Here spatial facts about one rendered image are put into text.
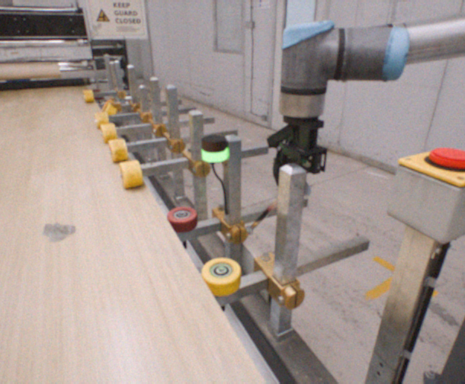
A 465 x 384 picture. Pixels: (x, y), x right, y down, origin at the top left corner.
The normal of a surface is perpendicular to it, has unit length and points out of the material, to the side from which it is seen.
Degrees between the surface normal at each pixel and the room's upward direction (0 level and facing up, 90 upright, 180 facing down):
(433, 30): 58
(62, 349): 0
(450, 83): 90
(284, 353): 0
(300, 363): 0
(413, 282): 90
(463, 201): 90
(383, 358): 90
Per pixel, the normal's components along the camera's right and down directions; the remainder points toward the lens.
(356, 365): 0.00, -0.90
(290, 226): 0.46, 0.39
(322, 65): -0.15, 0.73
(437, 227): -0.89, 0.20
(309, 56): -0.18, 0.44
